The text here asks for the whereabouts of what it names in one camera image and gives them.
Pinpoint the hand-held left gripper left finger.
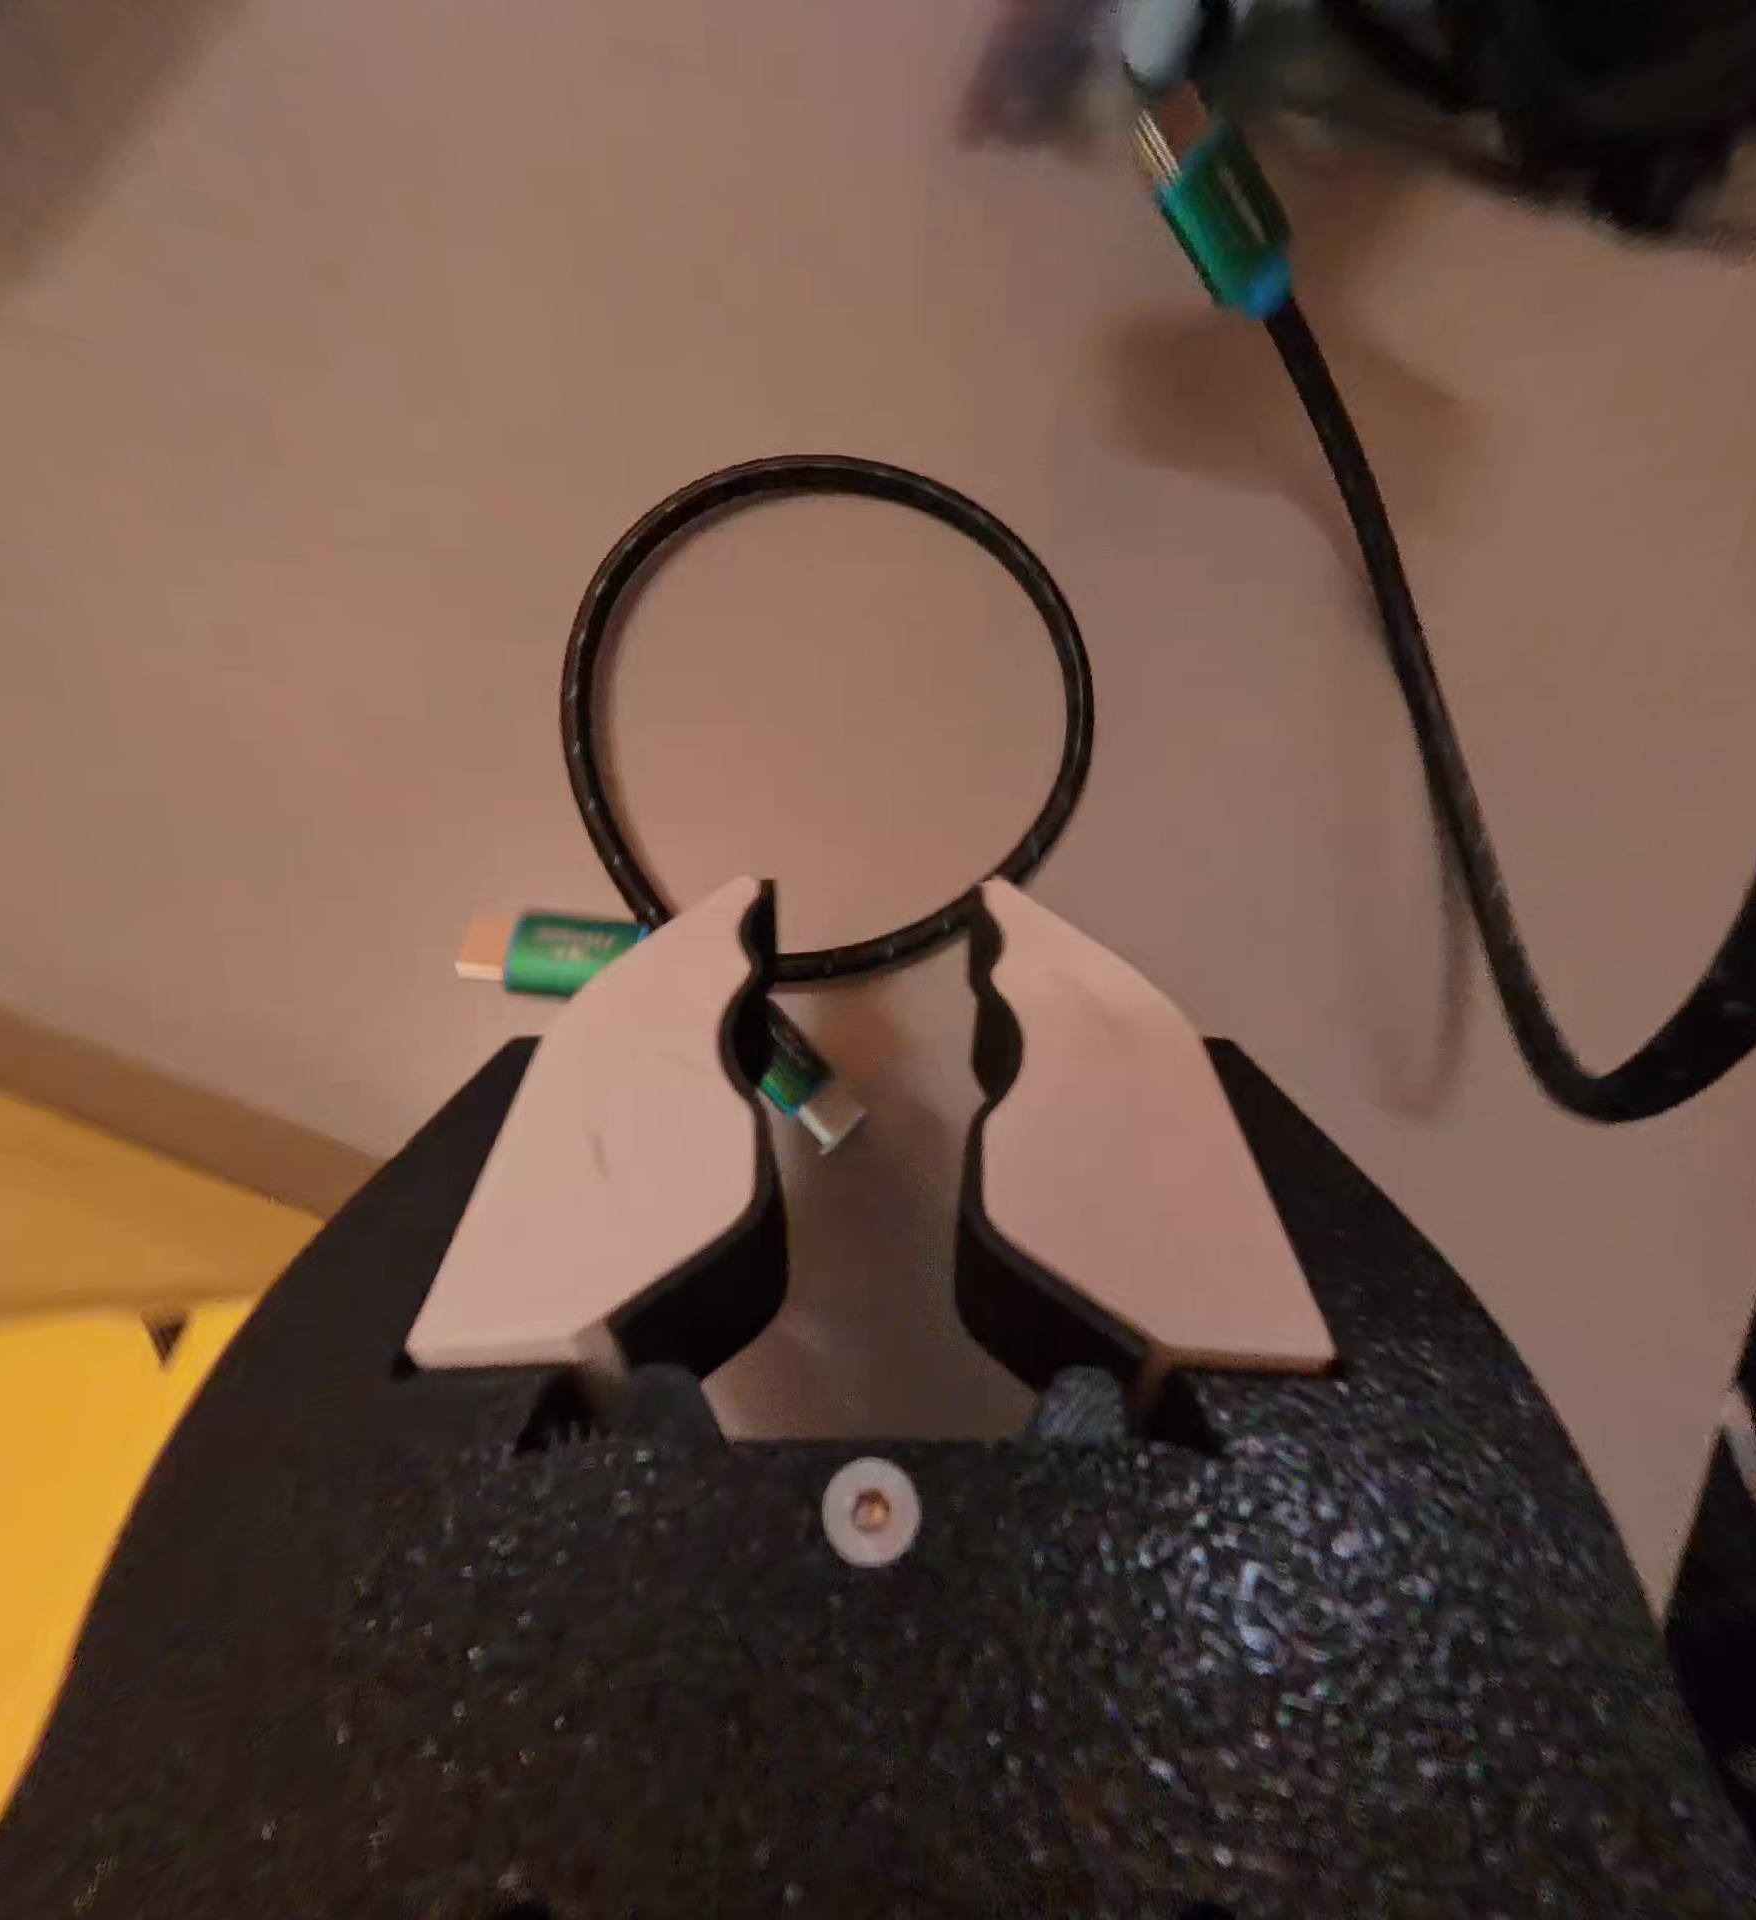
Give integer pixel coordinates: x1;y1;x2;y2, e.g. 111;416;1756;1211
403;876;793;1383

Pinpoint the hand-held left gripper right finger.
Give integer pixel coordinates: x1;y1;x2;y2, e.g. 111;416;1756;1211
952;879;1340;1398

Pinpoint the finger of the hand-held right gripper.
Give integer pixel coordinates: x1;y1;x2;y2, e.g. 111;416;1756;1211
1116;0;1230;92

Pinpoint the long black braided HDMI cable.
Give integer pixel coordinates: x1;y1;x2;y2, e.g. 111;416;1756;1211
1125;82;1756;1127

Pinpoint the short black braided HDMI cable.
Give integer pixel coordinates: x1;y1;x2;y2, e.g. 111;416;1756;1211
456;454;1094;1157

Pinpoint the yellow plastic bin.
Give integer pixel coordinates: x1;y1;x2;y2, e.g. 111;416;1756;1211
0;1050;328;1920

